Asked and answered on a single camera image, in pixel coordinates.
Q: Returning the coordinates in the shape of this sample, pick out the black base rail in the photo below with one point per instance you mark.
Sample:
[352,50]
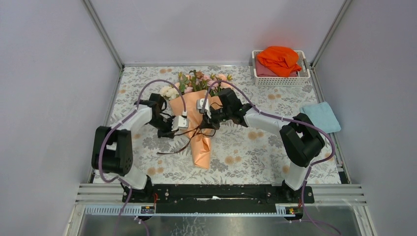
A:
[212,199]

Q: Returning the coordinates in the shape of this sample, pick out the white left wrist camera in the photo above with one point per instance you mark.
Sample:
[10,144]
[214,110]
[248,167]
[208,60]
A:
[180,122]

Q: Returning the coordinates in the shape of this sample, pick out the dark brown ribbon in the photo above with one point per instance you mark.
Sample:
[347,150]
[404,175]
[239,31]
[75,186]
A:
[189,140]

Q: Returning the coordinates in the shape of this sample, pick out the white perforated plastic basket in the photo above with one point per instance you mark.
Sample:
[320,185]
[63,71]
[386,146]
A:
[302,76]

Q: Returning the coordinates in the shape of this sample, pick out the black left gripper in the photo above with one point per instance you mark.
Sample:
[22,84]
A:
[168,133]

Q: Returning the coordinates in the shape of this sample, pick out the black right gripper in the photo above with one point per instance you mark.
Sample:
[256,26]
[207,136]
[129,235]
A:
[208,121]

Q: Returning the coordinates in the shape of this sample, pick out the pink fake flower stem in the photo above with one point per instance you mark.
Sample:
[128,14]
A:
[222,77]

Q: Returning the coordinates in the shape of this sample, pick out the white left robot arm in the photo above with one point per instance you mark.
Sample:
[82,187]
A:
[112,153]

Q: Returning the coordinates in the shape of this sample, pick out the light blue towel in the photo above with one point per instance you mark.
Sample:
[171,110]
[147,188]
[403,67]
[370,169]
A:
[322,116]

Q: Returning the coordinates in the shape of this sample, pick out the brown kraft wrapping paper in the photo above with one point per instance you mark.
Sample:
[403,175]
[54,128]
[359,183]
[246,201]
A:
[199,140]

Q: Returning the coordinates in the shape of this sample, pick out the pink folded cloth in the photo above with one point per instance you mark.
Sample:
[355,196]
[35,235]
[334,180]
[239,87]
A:
[262,71]

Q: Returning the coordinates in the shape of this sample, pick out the pink fake flower bunch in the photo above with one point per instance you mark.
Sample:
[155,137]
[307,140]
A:
[194,81]

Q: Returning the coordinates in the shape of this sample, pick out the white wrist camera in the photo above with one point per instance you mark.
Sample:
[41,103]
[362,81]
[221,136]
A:
[180,122]
[202,105]

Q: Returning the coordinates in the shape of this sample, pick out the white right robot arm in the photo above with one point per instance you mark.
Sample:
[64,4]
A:
[302,142]

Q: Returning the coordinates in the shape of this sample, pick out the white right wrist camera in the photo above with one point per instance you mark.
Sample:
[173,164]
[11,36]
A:
[202,105]

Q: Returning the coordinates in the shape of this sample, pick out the orange folded cloth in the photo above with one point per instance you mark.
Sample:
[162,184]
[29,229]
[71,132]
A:
[281,60]

